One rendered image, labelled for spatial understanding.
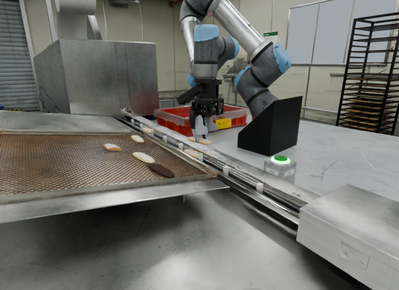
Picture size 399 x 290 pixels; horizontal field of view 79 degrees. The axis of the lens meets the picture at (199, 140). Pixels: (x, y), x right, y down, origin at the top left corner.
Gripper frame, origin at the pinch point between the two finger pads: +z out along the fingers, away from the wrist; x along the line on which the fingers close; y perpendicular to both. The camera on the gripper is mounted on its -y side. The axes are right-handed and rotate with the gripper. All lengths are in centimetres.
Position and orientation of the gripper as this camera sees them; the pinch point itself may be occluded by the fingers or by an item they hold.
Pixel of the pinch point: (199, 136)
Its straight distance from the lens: 84.7
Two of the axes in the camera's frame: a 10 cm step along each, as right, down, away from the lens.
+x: 6.1, -2.3, 7.6
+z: -0.1, 9.5, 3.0
